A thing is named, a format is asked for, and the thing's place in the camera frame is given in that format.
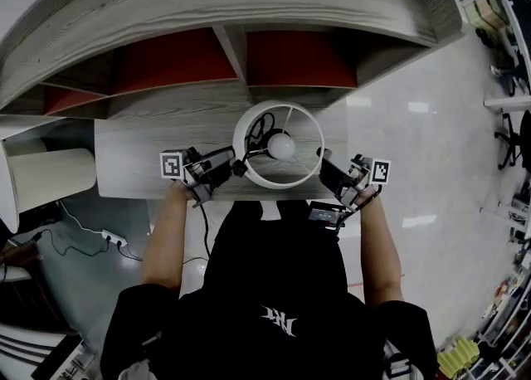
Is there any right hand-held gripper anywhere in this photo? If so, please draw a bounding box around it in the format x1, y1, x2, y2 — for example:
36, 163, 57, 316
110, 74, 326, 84
315, 147, 392, 214

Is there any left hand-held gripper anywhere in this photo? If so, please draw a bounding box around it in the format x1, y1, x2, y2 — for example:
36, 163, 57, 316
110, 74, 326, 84
158, 146, 250, 209

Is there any white shade table lamp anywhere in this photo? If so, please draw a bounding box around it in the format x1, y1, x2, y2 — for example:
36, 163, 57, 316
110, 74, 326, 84
231, 100, 326, 190

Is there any person's left forearm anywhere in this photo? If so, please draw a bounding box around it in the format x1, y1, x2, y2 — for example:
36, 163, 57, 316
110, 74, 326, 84
140, 181, 197, 301

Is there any person's right forearm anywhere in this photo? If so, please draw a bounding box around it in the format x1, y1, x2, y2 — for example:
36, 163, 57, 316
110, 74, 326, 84
357, 185, 407, 309

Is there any black waist device box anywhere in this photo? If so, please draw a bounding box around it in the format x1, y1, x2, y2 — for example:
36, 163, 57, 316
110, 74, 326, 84
307, 200, 348, 231

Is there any person's black printed shirt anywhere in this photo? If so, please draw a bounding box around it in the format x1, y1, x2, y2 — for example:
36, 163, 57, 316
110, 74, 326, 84
99, 199, 439, 380

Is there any white power strip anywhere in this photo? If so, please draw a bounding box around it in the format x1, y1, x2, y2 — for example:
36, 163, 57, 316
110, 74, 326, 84
100, 228, 128, 248

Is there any grey wooden shelf unit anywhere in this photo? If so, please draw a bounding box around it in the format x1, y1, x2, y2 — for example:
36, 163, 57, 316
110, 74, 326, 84
0, 0, 466, 119

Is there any white desk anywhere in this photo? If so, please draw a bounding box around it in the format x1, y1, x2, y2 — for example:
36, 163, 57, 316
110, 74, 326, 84
482, 95, 531, 113

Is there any black office chair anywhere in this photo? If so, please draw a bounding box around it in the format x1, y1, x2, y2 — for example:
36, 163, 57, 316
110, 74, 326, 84
493, 110, 531, 171

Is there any white rounded chair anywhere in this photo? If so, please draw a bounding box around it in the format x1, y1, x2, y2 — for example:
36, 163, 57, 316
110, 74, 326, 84
0, 115, 98, 235

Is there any yellow-green ribbed object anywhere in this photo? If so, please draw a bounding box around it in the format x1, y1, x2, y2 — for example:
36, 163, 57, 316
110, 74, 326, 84
436, 338, 480, 378

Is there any cluttered storage rack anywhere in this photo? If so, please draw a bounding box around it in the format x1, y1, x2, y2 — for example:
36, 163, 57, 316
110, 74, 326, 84
472, 236, 531, 380

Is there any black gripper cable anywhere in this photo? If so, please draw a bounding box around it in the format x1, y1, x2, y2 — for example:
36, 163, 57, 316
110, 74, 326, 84
197, 199, 213, 260

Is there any white power cable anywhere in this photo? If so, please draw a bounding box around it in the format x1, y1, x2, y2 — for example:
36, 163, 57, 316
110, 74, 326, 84
57, 199, 105, 235

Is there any black floor cable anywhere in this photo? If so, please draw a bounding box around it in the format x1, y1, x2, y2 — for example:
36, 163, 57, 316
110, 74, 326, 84
7, 227, 144, 263

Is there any grey strap buckle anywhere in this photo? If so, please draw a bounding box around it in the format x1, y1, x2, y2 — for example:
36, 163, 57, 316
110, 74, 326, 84
387, 352, 412, 380

